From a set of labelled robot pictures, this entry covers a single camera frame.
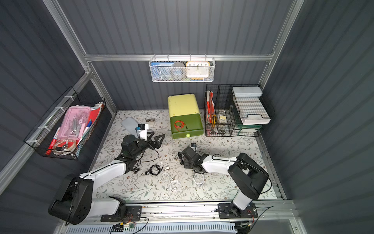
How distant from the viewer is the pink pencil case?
2.27 feet

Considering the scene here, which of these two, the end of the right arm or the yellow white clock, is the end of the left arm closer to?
the end of the right arm

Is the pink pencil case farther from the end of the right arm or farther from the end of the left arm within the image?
the end of the right arm
